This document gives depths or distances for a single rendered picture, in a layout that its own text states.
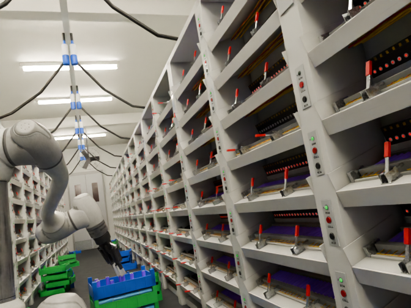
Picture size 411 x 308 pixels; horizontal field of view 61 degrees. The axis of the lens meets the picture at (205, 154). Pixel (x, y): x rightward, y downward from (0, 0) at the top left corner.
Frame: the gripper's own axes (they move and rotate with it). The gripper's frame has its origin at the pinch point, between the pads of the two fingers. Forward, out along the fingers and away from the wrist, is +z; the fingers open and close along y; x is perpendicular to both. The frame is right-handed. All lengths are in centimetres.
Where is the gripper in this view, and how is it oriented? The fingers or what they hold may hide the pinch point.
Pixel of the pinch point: (118, 269)
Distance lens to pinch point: 186.1
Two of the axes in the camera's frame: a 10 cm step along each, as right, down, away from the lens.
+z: 3.8, 9.0, 2.2
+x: 4.5, -3.9, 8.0
